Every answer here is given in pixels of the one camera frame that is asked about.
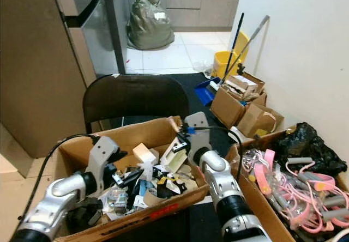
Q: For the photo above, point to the yellow mop bucket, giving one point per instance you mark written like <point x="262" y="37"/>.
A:
<point x="222" y="62"/>

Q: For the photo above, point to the cardboard box of pink parts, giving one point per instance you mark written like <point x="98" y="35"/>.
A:
<point x="256" y="209"/>

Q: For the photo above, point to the olive rubbish bag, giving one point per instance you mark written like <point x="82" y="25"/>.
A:
<point x="150" y="26"/>

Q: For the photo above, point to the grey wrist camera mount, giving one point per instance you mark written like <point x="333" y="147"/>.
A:
<point x="199" y="138"/>
<point x="103" y="155"/>

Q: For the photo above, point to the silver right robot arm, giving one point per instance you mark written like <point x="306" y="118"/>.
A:
<point x="232" y="198"/>

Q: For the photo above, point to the large cardboard trash box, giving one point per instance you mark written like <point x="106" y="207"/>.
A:
<point x="152" y="212"/>

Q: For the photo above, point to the grey kitchen drawers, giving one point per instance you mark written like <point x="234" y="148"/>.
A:
<point x="191" y="2"/>

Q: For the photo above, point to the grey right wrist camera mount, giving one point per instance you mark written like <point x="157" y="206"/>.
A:
<point x="199" y="138"/>

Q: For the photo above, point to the steel fridge door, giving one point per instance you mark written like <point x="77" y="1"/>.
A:
<point x="101" y="35"/>

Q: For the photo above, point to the small filled cardboard box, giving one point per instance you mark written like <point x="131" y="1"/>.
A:
<point x="223" y="106"/>

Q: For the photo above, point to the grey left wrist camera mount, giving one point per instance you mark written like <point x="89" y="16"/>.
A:
<point x="103" y="155"/>

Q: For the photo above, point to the tall brown cabinet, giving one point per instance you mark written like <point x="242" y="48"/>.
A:
<point x="32" y="62"/>

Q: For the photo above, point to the small open cardboard box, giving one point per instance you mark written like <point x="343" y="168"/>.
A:
<point x="259" y="119"/>

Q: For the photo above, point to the white card trash piece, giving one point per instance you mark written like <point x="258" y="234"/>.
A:
<point x="168" y="157"/>

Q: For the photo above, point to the small white carton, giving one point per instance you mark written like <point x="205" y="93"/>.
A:
<point x="144" y="153"/>

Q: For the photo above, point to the black folding chair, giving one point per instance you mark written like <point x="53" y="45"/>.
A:
<point x="133" y="97"/>

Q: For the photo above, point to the black floor mat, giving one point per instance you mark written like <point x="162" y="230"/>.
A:
<point x="188" y="81"/>

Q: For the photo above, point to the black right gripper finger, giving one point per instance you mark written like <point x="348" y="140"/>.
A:
<point x="174" y="151"/>
<point x="173" y="141"/>

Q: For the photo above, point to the black plastic bag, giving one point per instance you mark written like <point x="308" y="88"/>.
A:
<point x="305" y="144"/>

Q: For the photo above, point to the blue dustpan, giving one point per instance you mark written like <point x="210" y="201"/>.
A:
<point x="204" y="92"/>

